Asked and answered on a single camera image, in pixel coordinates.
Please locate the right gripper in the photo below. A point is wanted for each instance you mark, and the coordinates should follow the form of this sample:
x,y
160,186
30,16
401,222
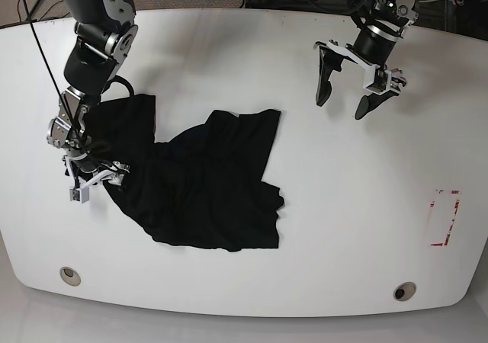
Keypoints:
x,y
86,171

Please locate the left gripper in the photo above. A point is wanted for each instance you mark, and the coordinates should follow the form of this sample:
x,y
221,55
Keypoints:
x,y
372,47

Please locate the black t-shirt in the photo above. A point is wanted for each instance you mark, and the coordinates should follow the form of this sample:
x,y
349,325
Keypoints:
x,y
204,187

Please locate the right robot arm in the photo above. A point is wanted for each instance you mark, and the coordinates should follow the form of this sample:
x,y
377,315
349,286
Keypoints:
x,y
105,31

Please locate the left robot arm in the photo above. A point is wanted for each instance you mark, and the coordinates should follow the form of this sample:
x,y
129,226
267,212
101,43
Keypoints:
x,y
381,24

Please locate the red tape rectangle marking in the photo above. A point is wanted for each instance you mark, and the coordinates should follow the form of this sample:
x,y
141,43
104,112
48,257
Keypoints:
x,y
441,217

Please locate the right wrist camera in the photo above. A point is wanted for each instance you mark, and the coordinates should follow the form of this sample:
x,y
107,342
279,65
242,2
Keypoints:
x,y
80,194

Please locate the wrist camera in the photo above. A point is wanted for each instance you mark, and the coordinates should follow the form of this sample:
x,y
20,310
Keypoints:
x,y
80,194
376,80

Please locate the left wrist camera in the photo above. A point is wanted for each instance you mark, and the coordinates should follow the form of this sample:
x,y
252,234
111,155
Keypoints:
x,y
376,80

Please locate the left table cable grommet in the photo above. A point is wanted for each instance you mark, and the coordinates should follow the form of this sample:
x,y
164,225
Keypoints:
x,y
70,276

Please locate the table cable grommet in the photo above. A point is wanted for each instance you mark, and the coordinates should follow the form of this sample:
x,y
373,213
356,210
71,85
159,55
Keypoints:
x,y
404,292
70,276

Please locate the right table cable grommet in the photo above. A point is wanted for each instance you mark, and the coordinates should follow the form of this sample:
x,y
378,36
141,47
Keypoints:
x,y
404,292

